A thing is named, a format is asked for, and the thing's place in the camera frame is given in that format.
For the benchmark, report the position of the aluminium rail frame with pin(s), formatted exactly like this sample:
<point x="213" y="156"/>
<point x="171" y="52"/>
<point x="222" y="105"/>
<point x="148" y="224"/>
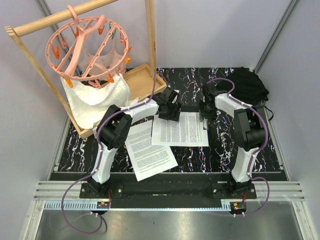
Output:
<point x="64" y="196"/>

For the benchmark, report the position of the black marble pattern mat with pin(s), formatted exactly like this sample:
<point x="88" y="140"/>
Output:
<point x="78" y="155"/>

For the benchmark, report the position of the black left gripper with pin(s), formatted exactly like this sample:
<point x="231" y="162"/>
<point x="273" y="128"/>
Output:
<point x="175" y="115"/>

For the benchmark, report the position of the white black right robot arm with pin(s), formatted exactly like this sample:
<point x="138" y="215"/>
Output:
<point x="250" y="133"/>

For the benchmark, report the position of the pink round clip hanger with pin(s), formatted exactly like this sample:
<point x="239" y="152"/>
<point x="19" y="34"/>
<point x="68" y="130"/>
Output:
<point x="88" y="49"/>

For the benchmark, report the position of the wooden drying rack frame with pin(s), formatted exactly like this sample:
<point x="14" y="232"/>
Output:
<point x="142" y="80"/>

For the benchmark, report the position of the white towel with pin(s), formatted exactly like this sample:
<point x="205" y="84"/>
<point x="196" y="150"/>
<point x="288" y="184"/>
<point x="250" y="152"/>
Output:
<point x="89" y="104"/>

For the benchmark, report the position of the black cloth bundle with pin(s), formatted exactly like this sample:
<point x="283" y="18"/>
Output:
<point x="248" y="87"/>

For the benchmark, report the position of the printed paper sheet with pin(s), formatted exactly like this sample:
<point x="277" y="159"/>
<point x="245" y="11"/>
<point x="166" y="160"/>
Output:
<point x="189" y="131"/>
<point x="147" y="159"/>

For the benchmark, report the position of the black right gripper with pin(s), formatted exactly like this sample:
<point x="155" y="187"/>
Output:
<point x="203" y="115"/>

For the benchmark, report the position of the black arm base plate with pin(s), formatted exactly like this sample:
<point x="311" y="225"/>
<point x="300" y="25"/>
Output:
<point x="125" y="185"/>

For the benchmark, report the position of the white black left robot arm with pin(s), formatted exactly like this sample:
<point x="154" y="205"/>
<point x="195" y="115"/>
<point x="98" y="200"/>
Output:
<point x="115" y="125"/>

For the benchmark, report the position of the sheer pink mesh garment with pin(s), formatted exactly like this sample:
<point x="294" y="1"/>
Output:
<point x="102" y="63"/>

